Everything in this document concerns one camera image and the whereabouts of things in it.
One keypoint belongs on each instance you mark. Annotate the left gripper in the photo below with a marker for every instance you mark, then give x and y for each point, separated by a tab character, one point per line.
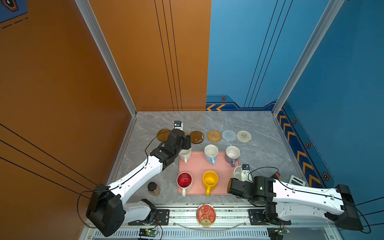
186	141

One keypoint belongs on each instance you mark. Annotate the plain brown wooden coaster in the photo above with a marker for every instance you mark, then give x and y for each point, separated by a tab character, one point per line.
163	135

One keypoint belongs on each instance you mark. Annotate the cream mug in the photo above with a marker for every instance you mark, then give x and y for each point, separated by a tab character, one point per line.
185	155

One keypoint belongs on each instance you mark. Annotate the glossy dark brown coaster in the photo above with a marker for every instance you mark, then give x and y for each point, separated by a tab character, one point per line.
197	137

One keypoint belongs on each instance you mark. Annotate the white mug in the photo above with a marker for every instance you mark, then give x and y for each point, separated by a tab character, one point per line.
237	174

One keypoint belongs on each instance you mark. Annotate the light blue mug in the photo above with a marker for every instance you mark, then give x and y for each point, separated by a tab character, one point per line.
211	153

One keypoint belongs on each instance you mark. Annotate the woven rattan coaster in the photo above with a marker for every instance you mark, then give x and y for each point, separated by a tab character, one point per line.
214	136

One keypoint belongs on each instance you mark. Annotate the purple mug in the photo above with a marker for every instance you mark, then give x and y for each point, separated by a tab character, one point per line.
232	155

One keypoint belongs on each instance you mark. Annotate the yellow mug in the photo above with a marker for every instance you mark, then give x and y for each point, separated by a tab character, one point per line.
210	181

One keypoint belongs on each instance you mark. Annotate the blue grey woven coaster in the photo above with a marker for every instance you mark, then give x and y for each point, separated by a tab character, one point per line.
229	135

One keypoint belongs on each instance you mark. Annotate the white zigzag woven coaster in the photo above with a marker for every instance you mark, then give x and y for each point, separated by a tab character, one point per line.
244	136

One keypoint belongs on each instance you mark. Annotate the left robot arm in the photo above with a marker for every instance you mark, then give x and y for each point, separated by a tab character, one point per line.
109	209

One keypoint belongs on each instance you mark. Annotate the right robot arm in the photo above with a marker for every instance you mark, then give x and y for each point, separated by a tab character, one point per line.
285	202

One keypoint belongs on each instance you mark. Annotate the pink tray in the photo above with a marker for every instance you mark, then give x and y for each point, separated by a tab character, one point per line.
197	166

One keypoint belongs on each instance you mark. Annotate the white calculator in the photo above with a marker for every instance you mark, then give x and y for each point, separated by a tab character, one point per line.
294	180

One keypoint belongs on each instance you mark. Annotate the red mug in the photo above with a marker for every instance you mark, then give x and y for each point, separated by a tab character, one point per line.
185	183

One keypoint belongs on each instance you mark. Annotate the right circuit board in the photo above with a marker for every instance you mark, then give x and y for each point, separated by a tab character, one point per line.
278	234

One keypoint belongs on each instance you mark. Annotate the brown spice jar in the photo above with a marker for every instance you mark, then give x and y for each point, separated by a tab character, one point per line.
154	189

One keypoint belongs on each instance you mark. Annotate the left green circuit board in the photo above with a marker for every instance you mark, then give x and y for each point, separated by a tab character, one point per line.
148	234

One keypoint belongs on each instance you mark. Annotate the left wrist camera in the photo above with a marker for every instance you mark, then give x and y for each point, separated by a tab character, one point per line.
178	125

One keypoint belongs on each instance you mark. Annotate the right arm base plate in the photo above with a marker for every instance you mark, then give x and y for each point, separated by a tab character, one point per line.
257	217

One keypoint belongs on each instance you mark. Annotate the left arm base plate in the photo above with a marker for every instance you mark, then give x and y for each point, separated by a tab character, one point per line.
162	217

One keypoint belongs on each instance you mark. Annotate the aluminium front rail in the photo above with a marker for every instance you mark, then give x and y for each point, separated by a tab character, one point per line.
221	222

